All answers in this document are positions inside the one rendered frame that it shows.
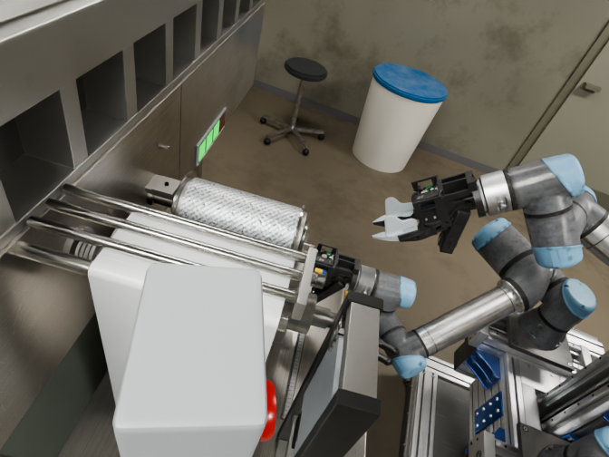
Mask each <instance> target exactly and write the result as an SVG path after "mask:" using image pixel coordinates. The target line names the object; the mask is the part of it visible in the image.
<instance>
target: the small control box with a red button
mask: <svg viewBox="0 0 609 457"><path fill-rule="evenodd" d="M112 425H113V429H114V433H115V437H116V441H117V444H118V448H119V452H120V456H121V457H252V456H253V454H254V451H255V449H256V446H257V444H258V442H265V441H267V440H269V439H270V438H272V437H273V434H274V430H275V425H276V390H275V386H274V383H273V382H272V381H270V380H268V379H266V354H265V331H264V308H263V285H262V277H261V275H260V272H259V271H258V270H255V269H250V268H236V267H210V266H196V265H182V264H169V263H153V264H150V266H149V268H148V269H147V271H146V275H145V278H144V283H143V287H142V291H141V295H140V302H139V306H138V311H137V315H136V319H135V323H134V327H133V331H132V336H131V340H130V347H129V352H128V355H127V360H126V364H125V368H124V372H123V376H122V380H121V388H120V391H119V396H118V400H117V404H116V408H115V413H114V416H113V421H112Z"/></svg>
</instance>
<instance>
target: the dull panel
mask: <svg viewBox="0 0 609 457"><path fill-rule="evenodd" d="M107 371H108V366H107V362H106V358H105V353H104V349H103V345H102V337H101V333H100V328H99V324H98V320H97V316H96V312H95V313H94V315H93V316H92V318H91V320H90V321H89V323H88V324H87V325H86V327H85V328H84V329H83V330H82V332H81V334H80V335H79V337H78V338H77V339H76V341H75V342H74V344H73V345H72V347H71V349H70V350H69V351H68V353H67V354H66V356H65V357H64V359H63V360H62V361H61V363H60V364H59V365H58V367H57V368H56V370H55V371H54V373H53V374H52V376H51V377H50V379H49V380H48V382H47V383H46V385H45V386H44V387H43V389H42V391H41V392H40V393H39V394H38V396H37V397H36V398H35V400H34V402H33V403H32V405H31V406H30V408H29V409H28V411H27V412H26V413H25V415H24V417H23V418H22V420H21V421H20V423H19V424H17V426H16V427H15V429H14V431H13V432H12V434H11V435H10V436H9V438H8V439H7V441H6V442H5V444H4V446H3V447H2V448H1V450H0V453H4V454H8V455H12V456H14V457H57V456H58V454H59V452H60V451H61V449H62V448H63V446H64V444H65V442H66V441H67V439H68V437H69V436H70V434H71V432H72V430H73V428H74V426H75V425H76V424H77V422H78V420H79V419H80V417H81V415H82V413H83V411H84V410H85V408H86V406H87V404H88V403H89V401H90V400H91V399H92V396H93V394H94V393H95V391H96V389H97V388H98V386H99V384H100V382H101V381H102V378H103V377H104V376H105V374H106V372H107Z"/></svg>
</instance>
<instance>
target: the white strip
mask: <svg viewBox="0 0 609 457"><path fill-rule="evenodd" d="M14 254H15V255H16V256H18V257H20V258H26V259H30V260H32V261H36V262H39V263H43V264H45V265H49V266H52V267H58V268H61V269H64V270H68V271H71V272H74V273H77V274H81V275H84V276H87V277H88V278H89V282H90V287H91V291H92V299H93V303H94V307H95V312H96V316H97V320H98V324H99V328H100V333H101V340H102V345H103V349H104V353H105V358H106V362H107V366H108V371H109V375H110V379H111V387H112V391H113V396H114V400H115V404H117V400H118V396H119V391H120V388H121V380H122V376H123V372H124V368H125V364H126V360H127V355H128V352H129V347H130V343H131V336H132V331H133V327H134V323H135V319H136V315H137V311H138V306H139V302H140V295H141V291H142V287H143V283H144V278H145V275H146V271H147V269H146V268H142V267H136V266H133V265H130V264H127V263H123V262H120V261H117V260H114V259H110V258H105V257H102V256H98V257H97V258H96V259H94V261H93V260H90V259H87V258H81V257H78V256H75V255H72V254H68V253H65V252H62V251H59V250H55V249H52V248H47V247H43V246H40V245H36V244H34V243H30V242H27V241H23V240H22V241H20V242H18V243H17V245H16V246H15V248H14ZM263 308H264V331H265V354H266V359H267V356H268V353H269V351H270V348H271V345H272V343H273V340H274V337H275V334H276V330H278V331H281V332H284V331H285V328H286V324H287V321H288V316H284V315H281V313H282V309H283V308H282V307H278V306H272V305H269V304H266V303H263Z"/></svg>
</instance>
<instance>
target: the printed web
mask: <svg viewBox="0 0 609 457"><path fill-rule="evenodd" d="M301 210H302V209H301V208H298V207H295V206H292V205H289V204H285V203H283V202H279V201H276V200H273V199H268V198H264V197H261V196H258V195H255V194H252V193H248V192H245V191H243V190H237V189H234V188H230V187H228V186H224V185H221V184H218V183H215V182H212V181H208V180H203V179H200V178H194V179H193V180H192V181H191V182H190V184H189V185H188V188H187V190H186V192H185V194H184V197H183V200H182V202H181V205H180V209H179V216H181V217H183V218H187V219H193V220H195V221H198V222H202V223H205V224H209V225H211V226H215V227H218V228H221V229H226V230H230V231H233V232H236V233H239V234H243V235H246V236H249V237H252V238H258V239H261V240H264V241H267V242H270V243H274V244H277V245H280V246H283V247H287V248H291V245H292V242H293V238H294V235H295V230H296V227H297V223H298V220H299V217H300V214H301Z"/></svg>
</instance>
